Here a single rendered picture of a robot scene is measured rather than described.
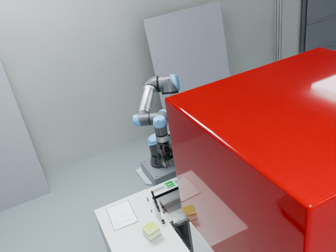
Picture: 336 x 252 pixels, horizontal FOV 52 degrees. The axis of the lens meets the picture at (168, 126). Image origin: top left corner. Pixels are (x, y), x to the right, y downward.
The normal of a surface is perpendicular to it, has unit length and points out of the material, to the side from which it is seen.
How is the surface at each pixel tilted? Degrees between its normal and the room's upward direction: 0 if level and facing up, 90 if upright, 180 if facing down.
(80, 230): 0
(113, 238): 0
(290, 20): 90
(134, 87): 90
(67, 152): 90
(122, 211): 0
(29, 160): 81
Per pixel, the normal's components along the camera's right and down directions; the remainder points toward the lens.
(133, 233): -0.14, -0.87
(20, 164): 0.41, 0.24
